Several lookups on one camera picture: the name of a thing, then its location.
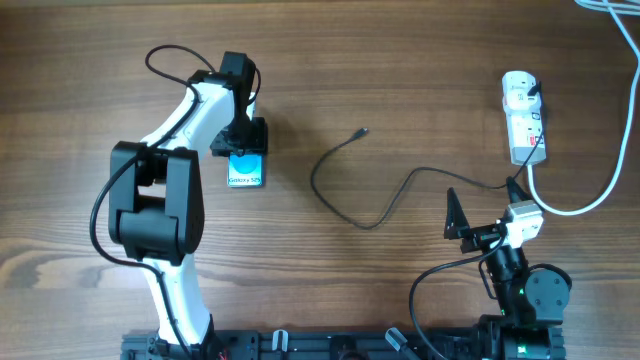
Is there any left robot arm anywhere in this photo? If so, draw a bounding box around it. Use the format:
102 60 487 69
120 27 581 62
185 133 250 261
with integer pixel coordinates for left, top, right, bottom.
89 51 268 359

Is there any white power strip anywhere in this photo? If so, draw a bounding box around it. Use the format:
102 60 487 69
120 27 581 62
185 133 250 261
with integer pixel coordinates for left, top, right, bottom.
502 71 546 166

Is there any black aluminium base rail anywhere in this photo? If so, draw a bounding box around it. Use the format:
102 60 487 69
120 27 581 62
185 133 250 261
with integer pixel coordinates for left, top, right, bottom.
120 326 567 360

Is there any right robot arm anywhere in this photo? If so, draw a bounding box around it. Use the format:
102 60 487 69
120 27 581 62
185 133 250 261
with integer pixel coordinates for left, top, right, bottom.
444 177 572 360

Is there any black USB charging cable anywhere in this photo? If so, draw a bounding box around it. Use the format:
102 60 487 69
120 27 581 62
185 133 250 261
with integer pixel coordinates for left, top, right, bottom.
309 82 545 231

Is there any Galaxy S25 smartphone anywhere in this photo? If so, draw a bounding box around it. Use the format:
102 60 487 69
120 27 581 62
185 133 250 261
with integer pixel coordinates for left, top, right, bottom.
227 154 264 188

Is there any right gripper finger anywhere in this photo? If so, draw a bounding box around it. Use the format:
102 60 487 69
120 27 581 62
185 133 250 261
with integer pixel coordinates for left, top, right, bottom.
506 176 532 204
443 187 470 239

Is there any white power strip cord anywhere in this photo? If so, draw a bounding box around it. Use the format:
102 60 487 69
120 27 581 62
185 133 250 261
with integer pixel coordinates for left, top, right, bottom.
526 0 640 217

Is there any white charger plug adapter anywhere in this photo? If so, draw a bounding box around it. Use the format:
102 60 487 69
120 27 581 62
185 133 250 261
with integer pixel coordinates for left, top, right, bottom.
503 88 541 115

